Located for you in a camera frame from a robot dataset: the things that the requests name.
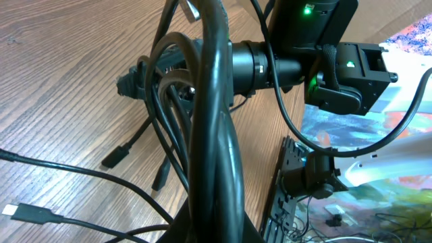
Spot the black USB cable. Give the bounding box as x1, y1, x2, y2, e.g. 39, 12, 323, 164
1, 32, 203, 243
0, 0, 246, 243

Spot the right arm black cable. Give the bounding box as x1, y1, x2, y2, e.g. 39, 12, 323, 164
249, 0, 432, 159

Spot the colourful patterned floor cloth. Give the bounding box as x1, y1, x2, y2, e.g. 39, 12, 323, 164
301, 16, 431, 242

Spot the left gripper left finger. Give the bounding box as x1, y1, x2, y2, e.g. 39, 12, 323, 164
164, 199, 191, 243

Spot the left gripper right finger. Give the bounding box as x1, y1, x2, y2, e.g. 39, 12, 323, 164
242, 213, 265, 243

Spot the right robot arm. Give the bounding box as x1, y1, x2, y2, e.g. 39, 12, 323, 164
117, 1, 397, 192

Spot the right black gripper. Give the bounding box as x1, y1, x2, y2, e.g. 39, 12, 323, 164
116, 38, 231, 110

